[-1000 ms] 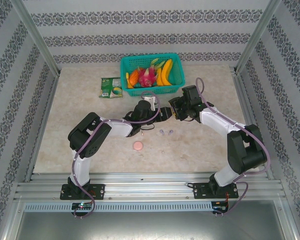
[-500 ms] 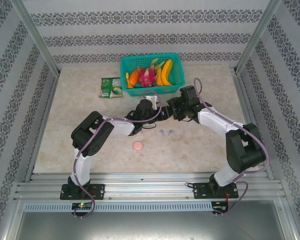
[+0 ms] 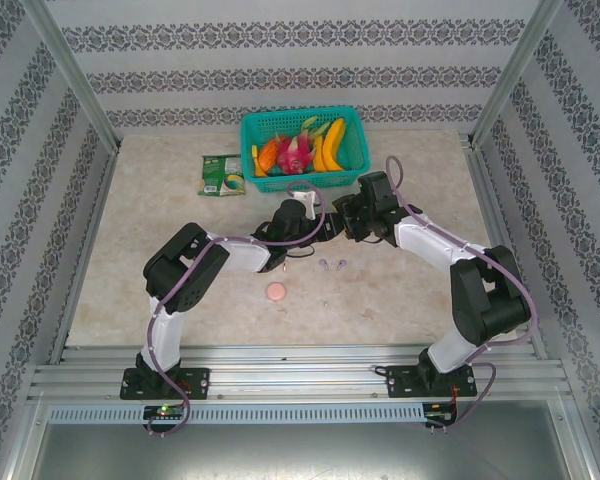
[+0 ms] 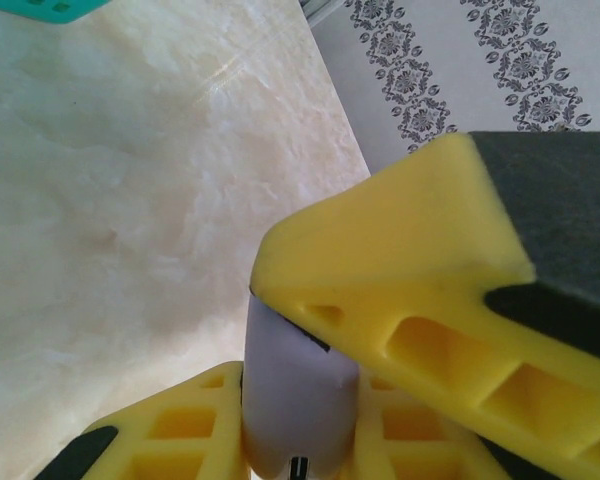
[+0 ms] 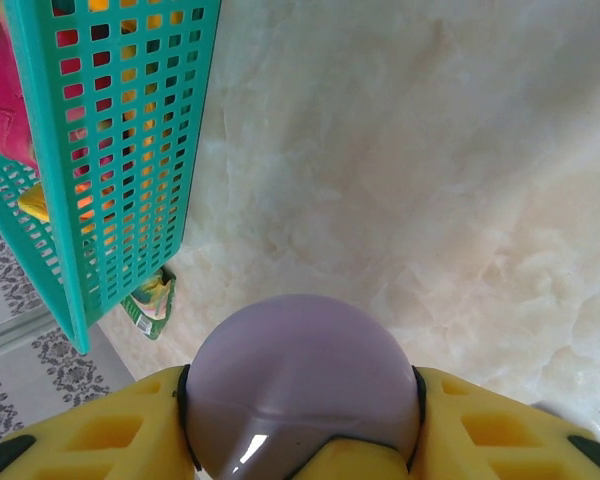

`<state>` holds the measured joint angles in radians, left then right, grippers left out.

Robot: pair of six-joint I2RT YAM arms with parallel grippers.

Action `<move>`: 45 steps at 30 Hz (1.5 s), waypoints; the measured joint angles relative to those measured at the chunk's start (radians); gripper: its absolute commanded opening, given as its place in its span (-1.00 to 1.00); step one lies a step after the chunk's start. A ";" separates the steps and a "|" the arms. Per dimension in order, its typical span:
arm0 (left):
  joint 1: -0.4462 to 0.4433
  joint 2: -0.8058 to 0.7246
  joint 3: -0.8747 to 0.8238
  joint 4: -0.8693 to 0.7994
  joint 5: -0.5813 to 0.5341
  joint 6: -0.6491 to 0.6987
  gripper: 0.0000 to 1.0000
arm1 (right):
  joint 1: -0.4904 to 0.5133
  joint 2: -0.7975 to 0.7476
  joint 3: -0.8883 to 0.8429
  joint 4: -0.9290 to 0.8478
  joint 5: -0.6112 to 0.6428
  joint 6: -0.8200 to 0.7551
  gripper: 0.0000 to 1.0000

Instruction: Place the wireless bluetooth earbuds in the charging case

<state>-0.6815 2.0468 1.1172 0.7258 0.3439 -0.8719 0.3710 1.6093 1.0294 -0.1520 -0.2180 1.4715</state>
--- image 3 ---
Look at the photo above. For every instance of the pink earbud charging case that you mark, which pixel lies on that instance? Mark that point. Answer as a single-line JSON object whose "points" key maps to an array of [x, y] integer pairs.
{"points": [[276, 292]]}

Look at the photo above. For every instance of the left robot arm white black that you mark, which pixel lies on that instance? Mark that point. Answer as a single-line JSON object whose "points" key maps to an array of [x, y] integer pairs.
{"points": [[170, 327]]}

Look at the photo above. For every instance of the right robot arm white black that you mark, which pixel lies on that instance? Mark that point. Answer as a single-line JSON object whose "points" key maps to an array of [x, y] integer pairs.
{"points": [[430, 240]]}

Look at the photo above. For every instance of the teal plastic basket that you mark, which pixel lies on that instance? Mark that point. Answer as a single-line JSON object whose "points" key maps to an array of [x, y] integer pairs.
{"points": [[330, 181]]}

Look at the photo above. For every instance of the large yellow banana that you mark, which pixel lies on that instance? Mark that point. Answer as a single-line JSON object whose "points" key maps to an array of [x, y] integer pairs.
{"points": [[322, 160]]}

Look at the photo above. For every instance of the pink dragon fruit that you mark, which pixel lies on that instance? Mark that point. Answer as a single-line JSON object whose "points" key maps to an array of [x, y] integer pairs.
{"points": [[292, 157]]}

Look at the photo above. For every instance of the small yellow banana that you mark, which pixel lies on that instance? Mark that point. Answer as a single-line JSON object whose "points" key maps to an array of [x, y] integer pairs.
{"points": [[255, 162]]}

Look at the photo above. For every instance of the orange fruit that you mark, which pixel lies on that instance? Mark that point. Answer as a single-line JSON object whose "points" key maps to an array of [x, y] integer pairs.
{"points": [[267, 155]]}

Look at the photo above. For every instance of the green snack packet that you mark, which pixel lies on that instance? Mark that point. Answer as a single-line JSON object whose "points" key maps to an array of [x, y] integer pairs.
{"points": [[215, 172]]}

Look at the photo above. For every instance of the yellow-green fruit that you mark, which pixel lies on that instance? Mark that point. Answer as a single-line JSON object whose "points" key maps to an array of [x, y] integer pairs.
{"points": [[310, 122]]}

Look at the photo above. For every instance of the grey sheet metal panel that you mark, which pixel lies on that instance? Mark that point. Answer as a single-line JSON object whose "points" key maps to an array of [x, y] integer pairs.
{"points": [[300, 450]]}

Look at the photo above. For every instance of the aluminium side rail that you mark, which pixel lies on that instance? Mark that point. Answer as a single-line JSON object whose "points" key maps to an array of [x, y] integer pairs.
{"points": [[93, 225], [490, 200]]}

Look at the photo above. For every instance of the aluminium mounting rail beam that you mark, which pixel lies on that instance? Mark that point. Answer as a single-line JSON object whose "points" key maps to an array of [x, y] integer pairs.
{"points": [[300, 375]]}

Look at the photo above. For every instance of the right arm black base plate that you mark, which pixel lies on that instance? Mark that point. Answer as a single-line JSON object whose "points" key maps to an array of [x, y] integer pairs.
{"points": [[400, 382]]}

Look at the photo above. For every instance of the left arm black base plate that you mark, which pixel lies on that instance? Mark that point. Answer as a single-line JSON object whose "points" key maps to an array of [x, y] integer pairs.
{"points": [[195, 382]]}

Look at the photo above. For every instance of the aluminium frame post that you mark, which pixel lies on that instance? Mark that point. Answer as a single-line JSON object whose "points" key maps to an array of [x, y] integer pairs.
{"points": [[68, 65], [517, 65]]}

